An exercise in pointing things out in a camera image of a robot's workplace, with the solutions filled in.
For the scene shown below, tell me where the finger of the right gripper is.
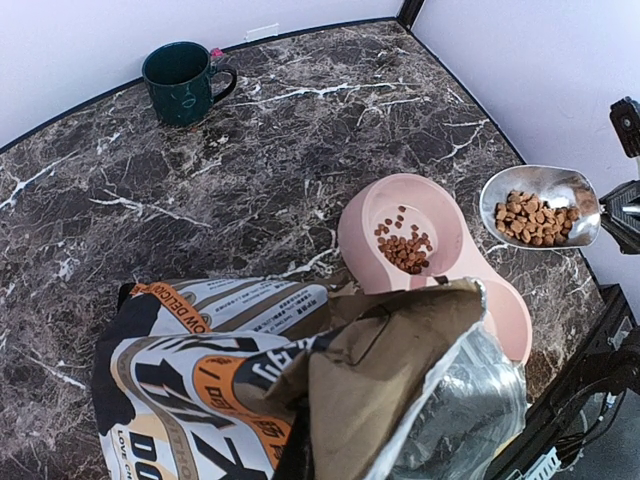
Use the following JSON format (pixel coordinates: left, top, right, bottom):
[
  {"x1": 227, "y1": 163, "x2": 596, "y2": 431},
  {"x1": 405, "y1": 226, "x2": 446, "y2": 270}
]
[{"x1": 599, "y1": 180, "x2": 639, "y2": 255}]

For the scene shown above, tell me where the metal scoop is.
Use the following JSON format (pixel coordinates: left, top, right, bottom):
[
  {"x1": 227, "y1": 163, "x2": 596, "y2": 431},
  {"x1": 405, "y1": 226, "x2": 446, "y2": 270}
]
[{"x1": 480, "y1": 165, "x2": 601, "y2": 249}]

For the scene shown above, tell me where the pink double pet bowl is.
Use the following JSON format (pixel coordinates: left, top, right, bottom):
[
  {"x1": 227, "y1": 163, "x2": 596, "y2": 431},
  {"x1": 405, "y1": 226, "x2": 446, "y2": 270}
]
[{"x1": 337, "y1": 174, "x2": 532, "y2": 364}]

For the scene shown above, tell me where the pet food bag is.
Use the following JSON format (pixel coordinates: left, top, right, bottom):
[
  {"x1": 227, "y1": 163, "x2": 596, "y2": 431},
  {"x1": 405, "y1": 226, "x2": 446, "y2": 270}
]
[{"x1": 91, "y1": 279, "x2": 527, "y2": 479}]

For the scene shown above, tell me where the brown kibble in scoop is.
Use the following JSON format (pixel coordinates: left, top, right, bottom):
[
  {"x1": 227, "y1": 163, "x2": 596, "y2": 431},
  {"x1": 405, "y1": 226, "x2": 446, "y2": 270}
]
[{"x1": 494, "y1": 190, "x2": 580, "y2": 248}]

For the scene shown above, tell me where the brown kibble in bowl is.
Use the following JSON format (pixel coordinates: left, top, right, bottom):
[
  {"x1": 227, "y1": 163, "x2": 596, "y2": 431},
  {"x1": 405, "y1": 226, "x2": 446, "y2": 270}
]
[{"x1": 373, "y1": 205, "x2": 434, "y2": 275}]

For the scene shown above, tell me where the black mug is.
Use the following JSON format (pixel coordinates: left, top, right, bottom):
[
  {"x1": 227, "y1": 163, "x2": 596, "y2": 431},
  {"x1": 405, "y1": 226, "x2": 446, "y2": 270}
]
[{"x1": 141, "y1": 41, "x2": 238, "y2": 127}]

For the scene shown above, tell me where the right black frame post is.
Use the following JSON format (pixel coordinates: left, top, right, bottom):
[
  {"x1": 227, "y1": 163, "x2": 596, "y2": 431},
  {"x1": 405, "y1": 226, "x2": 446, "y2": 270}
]
[{"x1": 396, "y1": 0, "x2": 425, "y2": 31}]

